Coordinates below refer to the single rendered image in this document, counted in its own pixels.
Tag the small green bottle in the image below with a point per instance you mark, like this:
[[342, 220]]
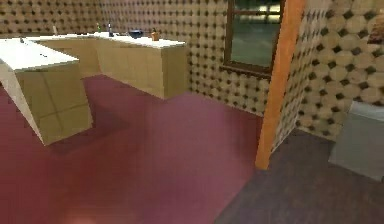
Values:
[[98, 27]]

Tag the dark blue bowl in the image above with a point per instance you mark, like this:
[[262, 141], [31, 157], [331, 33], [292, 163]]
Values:
[[135, 33]]

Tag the grey white box cabinet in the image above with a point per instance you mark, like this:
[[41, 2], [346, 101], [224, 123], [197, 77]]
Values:
[[361, 140]]

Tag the dark brown framed window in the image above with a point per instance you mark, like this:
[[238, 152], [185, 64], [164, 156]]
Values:
[[253, 40]]

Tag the small pale upright utensil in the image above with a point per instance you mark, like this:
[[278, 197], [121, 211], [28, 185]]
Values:
[[54, 30]]

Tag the beige kitchen counter cabinet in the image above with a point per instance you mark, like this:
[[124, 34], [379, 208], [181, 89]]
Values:
[[140, 63]]

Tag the orange wooden door frame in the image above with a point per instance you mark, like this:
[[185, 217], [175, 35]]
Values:
[[280, 86]]

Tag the dark slim bottle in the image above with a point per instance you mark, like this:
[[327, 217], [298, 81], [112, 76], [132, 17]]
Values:
[[110, 30]]

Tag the small orange brown pot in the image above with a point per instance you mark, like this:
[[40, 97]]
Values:
[[155, 35]]

